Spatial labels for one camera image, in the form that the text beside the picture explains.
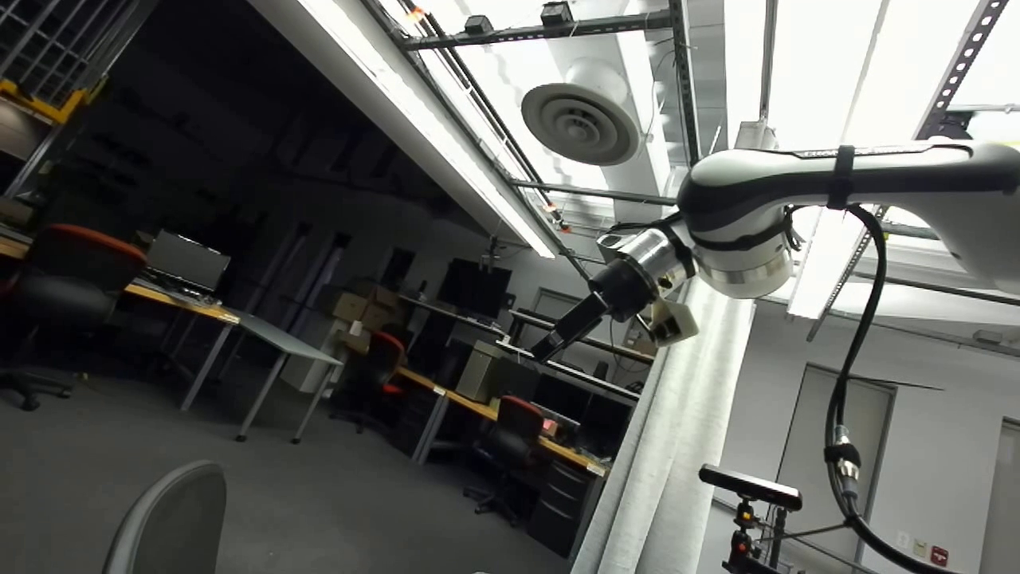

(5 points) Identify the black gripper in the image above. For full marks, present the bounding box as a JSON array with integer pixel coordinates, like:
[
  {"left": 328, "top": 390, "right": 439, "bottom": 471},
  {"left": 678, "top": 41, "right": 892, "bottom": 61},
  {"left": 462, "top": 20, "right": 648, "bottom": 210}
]
[{"left": 528, "top": 259, "right": 655, "bottom": 365}]

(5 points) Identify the black red-backed office chair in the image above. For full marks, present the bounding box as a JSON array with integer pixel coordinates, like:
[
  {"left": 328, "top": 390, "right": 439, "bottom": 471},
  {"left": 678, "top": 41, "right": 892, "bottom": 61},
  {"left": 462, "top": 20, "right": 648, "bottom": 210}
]
[
  {"left": 336, "top": 329, "right": 413, "bottom": 433},
  {"left": 465, "top": 394, "right": 548, "bottom": 525}
]

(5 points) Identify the black orange-backed office chair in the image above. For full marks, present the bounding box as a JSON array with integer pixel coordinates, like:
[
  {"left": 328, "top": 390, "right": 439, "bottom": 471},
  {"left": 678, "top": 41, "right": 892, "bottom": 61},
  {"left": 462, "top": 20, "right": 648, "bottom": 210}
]
[{"left": 0, "top": 222, "right": 154, "bottom": 416}]

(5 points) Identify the black desk shelf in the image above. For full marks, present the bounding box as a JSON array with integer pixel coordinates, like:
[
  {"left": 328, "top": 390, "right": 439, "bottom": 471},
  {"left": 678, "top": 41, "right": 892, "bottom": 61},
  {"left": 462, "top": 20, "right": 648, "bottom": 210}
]
[{"left": 397, "top": 291, "right": 655, "bottom": 411}]

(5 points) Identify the black computer monitor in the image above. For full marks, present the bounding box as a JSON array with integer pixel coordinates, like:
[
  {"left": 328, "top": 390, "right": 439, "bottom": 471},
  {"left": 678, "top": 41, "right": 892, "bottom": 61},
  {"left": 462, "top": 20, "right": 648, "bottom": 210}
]
[{"left": 437, "top": 256, "right": 518, "bottom": 323}]

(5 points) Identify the long wooden desk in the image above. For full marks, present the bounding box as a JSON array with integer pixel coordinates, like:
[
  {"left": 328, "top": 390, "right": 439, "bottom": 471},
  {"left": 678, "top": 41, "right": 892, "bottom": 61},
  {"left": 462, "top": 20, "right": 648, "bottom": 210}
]
[{"left": 393, "top": 365, "right": 613, "bottom": 483}]

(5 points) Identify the round ceiling air vent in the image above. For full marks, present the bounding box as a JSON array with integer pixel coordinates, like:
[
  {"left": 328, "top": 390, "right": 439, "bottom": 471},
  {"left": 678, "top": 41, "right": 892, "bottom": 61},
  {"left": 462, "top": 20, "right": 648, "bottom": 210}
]
[{"left": 518, "top": 79, "right": 645, "bottom": 171}]

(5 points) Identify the brown cardboard box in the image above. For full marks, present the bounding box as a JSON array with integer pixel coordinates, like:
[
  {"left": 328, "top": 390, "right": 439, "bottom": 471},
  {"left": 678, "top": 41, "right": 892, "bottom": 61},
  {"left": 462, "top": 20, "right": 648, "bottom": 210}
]
[{"left": 328, "top": 278, "right": 403, "bottom": 334}]

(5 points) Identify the long ceiling light strip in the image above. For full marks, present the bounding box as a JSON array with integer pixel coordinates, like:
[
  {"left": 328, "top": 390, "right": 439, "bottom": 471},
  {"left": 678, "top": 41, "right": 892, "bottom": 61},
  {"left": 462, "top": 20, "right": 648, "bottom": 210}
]
[{"left": 250, "top": 0, "right": 562, "bottom": 262}]

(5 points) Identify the grey table with thin legs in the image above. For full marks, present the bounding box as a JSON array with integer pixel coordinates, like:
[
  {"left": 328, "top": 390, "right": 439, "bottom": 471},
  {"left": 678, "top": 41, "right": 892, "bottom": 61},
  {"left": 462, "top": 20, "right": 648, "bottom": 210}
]
[{"left": 229, "top": 313, "right": 346, "bottom": 446}]

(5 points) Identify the black ceiling pipe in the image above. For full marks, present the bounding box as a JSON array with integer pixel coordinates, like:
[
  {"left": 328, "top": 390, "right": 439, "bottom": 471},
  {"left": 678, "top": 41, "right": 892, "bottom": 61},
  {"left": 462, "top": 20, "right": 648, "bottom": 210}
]
[{"left": 397, "top": 8, "right": 675, "bottom": 55}]

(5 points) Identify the wooden-top desk with metal legs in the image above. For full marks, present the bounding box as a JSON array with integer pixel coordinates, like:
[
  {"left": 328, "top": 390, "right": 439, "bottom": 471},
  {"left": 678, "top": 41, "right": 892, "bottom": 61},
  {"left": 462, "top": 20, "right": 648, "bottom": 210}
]
[{"left": 121, "top": 278, "right": 241, "bottom": 418}]

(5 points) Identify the grey computer monitor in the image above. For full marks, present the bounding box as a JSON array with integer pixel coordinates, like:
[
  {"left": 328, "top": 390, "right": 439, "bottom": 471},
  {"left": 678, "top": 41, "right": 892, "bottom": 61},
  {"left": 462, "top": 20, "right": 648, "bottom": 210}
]
[{"left": 144, "top": 229, "right": 234, "bottom": 300}]

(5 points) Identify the narrow grey door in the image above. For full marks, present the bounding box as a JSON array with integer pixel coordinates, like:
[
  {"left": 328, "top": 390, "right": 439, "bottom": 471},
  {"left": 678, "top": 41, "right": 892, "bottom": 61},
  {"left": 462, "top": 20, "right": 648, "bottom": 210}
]
[{"left": 980, "top": 418, "right": 1020, "bottom": 574}]

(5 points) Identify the metal rack with yellow beam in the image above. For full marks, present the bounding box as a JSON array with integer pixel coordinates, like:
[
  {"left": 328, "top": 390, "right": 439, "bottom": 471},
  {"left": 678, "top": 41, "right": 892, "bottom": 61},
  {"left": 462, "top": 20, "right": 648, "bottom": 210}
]
[{"left": 0, "top": 0, "right": 148, "bottom": 201}]

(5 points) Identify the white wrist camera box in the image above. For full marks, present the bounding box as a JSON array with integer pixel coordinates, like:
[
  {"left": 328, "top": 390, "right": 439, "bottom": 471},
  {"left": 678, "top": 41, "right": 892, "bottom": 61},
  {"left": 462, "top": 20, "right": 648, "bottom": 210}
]
[{"left": 633, "top": 296, "right": 705, "bottom": 349}]

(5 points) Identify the black camera on stand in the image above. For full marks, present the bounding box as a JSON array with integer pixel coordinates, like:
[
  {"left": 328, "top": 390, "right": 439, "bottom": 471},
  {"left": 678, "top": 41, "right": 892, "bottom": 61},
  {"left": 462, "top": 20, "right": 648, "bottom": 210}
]
[{"left": 694, "top": 462, "right": 805, "bottom": 574}]

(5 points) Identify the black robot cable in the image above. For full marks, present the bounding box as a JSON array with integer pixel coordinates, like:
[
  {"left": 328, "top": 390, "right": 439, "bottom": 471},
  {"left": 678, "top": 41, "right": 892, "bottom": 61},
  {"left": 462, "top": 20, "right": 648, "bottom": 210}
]
[{"left": 783, "top": 201, "right": 965, "bottom": 574}]

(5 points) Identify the perforated metal ceiling rail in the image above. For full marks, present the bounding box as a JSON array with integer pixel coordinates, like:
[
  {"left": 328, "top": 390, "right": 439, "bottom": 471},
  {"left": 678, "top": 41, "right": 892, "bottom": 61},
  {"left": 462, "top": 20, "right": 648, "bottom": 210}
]
[{"left": 914, "top": 0, "right": 1013, "bottom": 144}]

